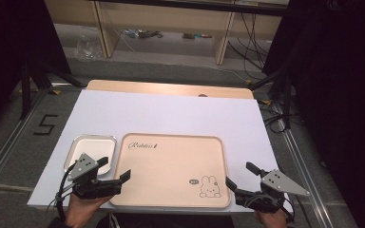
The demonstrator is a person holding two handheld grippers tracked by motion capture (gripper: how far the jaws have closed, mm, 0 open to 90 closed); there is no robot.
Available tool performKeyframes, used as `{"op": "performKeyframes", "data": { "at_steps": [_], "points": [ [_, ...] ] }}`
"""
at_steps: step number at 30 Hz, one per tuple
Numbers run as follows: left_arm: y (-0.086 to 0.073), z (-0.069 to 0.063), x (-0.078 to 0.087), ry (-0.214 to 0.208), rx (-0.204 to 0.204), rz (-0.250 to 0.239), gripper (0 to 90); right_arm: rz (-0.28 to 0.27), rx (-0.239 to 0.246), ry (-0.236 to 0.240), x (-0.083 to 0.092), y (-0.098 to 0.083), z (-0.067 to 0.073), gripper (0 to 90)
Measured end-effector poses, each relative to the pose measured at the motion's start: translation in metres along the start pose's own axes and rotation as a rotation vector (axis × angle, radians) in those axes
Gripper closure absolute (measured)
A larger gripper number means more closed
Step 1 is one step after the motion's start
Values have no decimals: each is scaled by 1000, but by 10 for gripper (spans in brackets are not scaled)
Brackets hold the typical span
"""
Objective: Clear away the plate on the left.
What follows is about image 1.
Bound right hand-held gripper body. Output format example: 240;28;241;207
235;169;311;214

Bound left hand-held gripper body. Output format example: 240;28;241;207
67;152;124;201

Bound small white rectangular dish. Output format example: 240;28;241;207
63;134;118;178

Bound pink tray with rabbit print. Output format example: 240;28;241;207
109;132;233;210

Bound person's left hand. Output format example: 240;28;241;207
64;192;114;228

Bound person's right hand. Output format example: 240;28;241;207
253;207;290;228

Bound person's dark clothing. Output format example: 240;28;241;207
95;212;236;228

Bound white board table cover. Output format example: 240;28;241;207
26;88;295;214

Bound black tripod stand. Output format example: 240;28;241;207
247;66;295;131
18;57;87;122

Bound light wooden table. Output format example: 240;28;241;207
85;79;256;100

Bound black curtain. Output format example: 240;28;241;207
0;0;72;144
261;0;365;228

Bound clear plastic bag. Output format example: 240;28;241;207
73;33;105;63

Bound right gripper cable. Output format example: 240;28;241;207
279;195;297;224

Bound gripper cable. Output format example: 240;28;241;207
45;161;78;223
279;195;297;224

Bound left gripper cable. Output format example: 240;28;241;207
45;161;78;223

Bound aluminium floor rail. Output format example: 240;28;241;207
0;89;51;195
272;103;336;228

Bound black cables on floor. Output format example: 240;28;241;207
258;99;292;135

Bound black cables under desk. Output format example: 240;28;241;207
227;11;270;73

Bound power strip with cables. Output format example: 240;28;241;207
123;28;164;40

